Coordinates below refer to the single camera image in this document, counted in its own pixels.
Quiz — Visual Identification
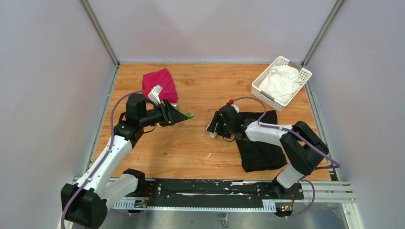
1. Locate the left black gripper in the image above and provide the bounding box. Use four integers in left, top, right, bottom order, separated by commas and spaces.
139, 99, 188, 128

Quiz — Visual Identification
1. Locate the green water faucet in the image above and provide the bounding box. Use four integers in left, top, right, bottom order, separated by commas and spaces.
172, 104, 194, 119

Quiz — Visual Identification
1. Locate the white pipe fitting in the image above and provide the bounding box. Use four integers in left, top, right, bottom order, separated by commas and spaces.
209, 132, 217, 138

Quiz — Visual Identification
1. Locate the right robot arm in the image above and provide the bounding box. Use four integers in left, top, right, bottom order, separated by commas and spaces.
206, 104, 329, 199

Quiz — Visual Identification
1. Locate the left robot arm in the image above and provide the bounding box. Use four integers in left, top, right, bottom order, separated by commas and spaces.
60, 91, 194, 229

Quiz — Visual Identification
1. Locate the magenta folded cloth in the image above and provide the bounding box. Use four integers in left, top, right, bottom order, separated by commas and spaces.
141, 68, 179, 104

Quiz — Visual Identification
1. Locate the black folded cloth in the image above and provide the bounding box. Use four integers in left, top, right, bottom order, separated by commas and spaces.
236, 110, 287, 172

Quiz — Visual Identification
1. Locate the white plastic basket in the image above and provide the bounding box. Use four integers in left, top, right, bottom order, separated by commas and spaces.
251, 56, 312, 112

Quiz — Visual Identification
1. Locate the white cloth in basket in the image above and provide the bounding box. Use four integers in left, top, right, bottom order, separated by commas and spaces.
258, 65, 304, 105

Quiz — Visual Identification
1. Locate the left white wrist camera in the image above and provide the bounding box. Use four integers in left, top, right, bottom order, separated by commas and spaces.
148, 84, 163, 105

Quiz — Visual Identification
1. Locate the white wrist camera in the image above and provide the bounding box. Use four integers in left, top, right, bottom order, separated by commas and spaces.
228, 99, 240, 113
148, 84, 163, 105

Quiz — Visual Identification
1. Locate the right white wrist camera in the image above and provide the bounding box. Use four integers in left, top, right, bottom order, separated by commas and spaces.
228, 99, 240, 113

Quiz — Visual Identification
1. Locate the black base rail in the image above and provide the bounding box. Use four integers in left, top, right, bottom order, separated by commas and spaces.
116, 178, 304, 212

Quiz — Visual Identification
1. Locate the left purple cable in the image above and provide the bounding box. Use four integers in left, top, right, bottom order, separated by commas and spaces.
60, 89, 151, 229

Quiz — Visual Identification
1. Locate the purple cable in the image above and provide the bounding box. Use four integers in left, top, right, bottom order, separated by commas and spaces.
60, 89, 151, 229
232, 96, 341, 219

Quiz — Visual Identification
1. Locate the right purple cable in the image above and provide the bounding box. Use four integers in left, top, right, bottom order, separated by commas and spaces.
232, 96, 341, 219

